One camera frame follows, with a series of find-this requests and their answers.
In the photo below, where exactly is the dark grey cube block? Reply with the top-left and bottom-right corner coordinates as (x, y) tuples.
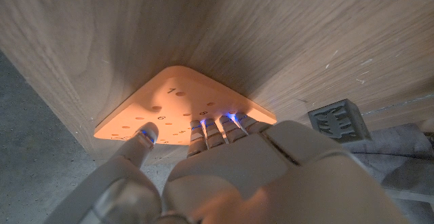
(307, 98), (372, 143)

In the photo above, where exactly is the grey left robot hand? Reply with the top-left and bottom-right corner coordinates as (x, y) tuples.
(43, 111), (410, 224)

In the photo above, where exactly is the orange peg board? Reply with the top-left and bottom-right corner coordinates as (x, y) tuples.
(94, 65), (277, 146)

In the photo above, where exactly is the printed fabric backdrop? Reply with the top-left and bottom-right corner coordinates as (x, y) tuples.
(342, 122), (434, 224)

